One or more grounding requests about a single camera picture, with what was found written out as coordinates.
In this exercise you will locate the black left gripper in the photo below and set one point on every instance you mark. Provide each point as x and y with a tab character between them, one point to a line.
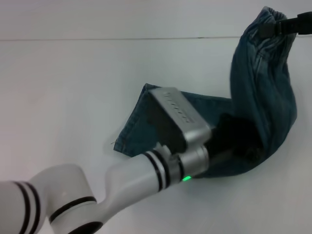
231	139

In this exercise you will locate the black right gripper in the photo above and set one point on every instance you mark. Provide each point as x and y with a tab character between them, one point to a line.
306	23

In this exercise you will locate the blue denim shorts with print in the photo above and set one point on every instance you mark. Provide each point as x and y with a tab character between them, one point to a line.
263	97

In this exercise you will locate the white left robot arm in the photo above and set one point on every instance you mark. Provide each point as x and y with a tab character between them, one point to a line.
126	175

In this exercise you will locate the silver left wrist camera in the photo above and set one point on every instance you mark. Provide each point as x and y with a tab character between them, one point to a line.
178	109

